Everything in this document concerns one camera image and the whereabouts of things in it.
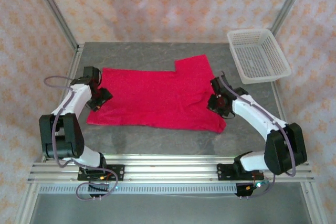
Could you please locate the aluminium table side rail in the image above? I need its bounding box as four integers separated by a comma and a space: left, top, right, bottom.
270, 81, 299, 162
41, 42, 85, 162

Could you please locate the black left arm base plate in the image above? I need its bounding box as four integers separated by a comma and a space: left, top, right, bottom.
77, 164, 125, 182

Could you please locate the aluminium frame leg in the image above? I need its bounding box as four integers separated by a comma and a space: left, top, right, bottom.
14, 182, 40, 224
301, 182, 330, 224

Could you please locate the white perforated plastic basket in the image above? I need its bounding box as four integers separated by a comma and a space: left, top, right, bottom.
227, 28, 292, 84

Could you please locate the red t-shirt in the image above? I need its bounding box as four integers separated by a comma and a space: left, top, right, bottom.
86, 54, 227, 133

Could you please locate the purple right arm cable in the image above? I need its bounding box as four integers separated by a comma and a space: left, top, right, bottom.
220, 71, 298, 199

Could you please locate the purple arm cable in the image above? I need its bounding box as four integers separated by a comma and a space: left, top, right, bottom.
44, 76, 119, 201
220, 71, 298, 199

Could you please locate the aluminium mounting rail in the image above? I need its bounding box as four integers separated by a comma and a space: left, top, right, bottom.
27, 154, 316, 183

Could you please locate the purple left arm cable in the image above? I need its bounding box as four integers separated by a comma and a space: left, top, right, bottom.
44, 76, 119, 201

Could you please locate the grey metal lower panel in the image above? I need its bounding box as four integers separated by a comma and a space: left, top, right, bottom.
28, 194, 316, 224

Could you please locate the slotted grey cable duct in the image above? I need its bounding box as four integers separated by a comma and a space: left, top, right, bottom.
38, 184, 238, 195

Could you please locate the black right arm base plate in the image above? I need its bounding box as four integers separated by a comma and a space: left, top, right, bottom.
217, 163, 264, 182

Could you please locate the black right electronics bracket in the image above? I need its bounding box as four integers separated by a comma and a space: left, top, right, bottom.
234, 182, 271, 198

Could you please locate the aluminium frame post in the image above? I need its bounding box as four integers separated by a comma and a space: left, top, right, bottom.
28, 0, 80, 49
269, 0, 312, 35

